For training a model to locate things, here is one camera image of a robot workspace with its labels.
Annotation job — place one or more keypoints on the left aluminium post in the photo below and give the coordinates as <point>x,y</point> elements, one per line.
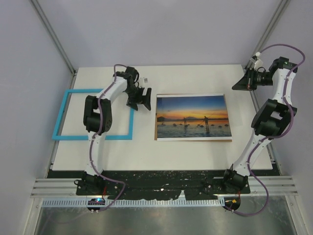
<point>52,34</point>

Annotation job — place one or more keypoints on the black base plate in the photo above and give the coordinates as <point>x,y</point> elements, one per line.
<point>151,184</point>

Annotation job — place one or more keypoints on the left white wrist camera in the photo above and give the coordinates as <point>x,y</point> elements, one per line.
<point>143,81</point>

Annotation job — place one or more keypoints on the aluminium rail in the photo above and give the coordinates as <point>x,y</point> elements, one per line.
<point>275,185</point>

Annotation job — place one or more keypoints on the sunset photo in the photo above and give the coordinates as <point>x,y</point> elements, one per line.
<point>192,117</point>

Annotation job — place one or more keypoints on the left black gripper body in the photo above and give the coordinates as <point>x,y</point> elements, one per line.
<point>135,94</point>

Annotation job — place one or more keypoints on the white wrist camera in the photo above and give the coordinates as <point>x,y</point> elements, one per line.
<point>143,81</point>
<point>256,62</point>

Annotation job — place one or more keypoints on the blue picture frame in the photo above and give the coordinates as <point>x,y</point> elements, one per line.
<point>57,137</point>

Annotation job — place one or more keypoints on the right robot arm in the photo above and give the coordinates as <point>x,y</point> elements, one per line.
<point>269,122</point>

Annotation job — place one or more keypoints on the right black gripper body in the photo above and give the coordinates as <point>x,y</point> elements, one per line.
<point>257,79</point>

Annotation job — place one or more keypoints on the perforated cable duct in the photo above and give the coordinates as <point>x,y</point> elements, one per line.
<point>86,202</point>

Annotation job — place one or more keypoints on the right aluminium post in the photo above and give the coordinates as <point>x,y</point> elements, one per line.
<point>273,21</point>

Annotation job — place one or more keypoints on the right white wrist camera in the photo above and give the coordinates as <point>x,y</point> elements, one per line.
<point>256,62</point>

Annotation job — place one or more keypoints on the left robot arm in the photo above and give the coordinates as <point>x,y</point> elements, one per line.
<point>97,120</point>

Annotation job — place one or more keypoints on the aluminium post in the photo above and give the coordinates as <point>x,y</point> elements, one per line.
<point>52,34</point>
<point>273,21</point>

